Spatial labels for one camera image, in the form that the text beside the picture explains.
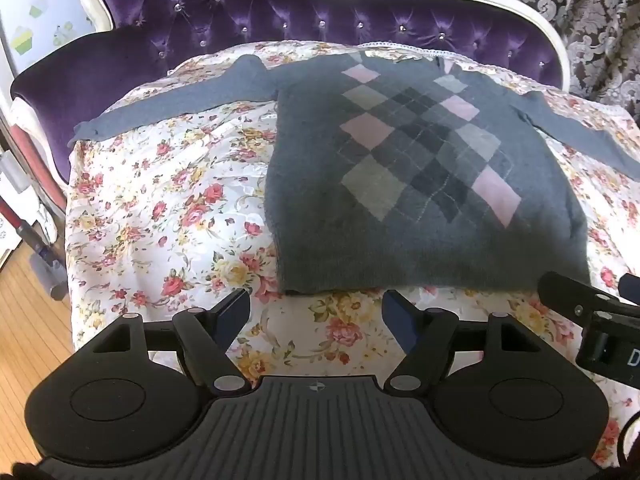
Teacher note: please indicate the grey damask curtain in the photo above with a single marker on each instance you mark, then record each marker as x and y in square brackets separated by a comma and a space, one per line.
[590, 10]

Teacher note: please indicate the white cabinet with cupcake stickers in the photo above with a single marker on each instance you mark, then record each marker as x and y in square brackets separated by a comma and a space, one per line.
[25, 40]

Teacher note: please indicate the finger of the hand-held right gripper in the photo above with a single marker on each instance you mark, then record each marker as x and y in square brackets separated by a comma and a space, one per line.
[631, 287]
[575, 296]

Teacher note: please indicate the purple tufted headboard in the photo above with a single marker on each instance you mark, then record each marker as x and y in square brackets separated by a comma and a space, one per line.
[300, 15]

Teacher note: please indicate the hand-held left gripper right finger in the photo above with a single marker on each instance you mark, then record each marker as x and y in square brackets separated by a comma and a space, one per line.
[398, 318]

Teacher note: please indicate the grey red vacuum cleaner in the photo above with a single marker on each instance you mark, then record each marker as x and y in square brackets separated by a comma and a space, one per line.
[12, 220]

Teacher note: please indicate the floral bed sheet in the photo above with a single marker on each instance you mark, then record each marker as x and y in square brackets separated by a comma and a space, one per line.
[165, 210]

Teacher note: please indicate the grey argyle sweater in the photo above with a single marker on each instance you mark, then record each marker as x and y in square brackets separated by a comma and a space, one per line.
[310, 210]

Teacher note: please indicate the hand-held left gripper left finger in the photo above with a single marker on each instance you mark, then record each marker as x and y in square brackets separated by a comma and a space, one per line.
[234, 311]

